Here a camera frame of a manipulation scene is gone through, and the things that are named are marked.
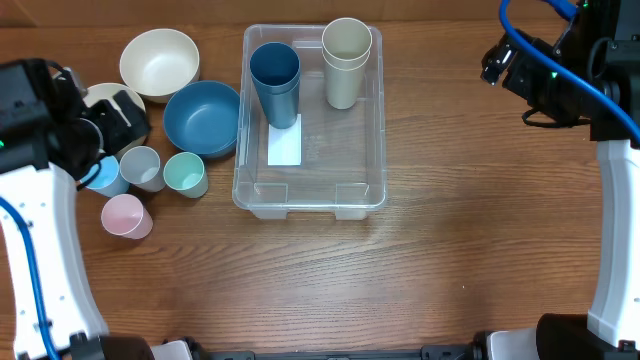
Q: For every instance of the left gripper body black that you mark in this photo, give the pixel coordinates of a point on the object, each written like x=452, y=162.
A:
x=113, y=131

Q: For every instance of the clear plastic storage bin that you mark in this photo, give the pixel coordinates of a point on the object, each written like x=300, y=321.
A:
x=343, y=169

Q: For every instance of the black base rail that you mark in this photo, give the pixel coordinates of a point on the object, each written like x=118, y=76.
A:
x=189, y=348

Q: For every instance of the dark blue tall cup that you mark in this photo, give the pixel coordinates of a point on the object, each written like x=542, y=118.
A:
x=275, y=68
x=279, y=103

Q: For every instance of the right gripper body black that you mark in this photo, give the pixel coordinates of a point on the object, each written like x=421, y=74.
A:
x=539, y=83

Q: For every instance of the pink small cup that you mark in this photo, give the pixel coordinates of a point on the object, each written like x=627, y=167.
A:
x=125, y=216

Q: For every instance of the mint green small cup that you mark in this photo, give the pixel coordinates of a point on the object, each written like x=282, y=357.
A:
x=185, y=173

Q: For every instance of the cream bowl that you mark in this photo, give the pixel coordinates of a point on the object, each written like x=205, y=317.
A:
x=158, y=63
x=107, y=91

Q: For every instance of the white label in bin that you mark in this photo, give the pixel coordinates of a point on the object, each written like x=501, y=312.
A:
x=285, y=145

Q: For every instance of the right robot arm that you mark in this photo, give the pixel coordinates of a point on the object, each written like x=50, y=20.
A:
x=588, y=77

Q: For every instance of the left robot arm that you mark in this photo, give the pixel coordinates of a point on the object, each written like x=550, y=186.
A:
x=50, y=141

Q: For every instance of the cream tall cup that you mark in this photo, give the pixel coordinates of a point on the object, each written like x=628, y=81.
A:
x=342, y=86
x=346, y=43

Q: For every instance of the grey small cup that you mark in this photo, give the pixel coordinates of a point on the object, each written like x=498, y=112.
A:
x=141, y=166

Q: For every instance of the dark blue bowl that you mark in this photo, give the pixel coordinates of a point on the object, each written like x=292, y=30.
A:
x=202, y=118

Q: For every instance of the light blue small cup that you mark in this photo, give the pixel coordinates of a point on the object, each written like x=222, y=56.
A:
x=105, y=178

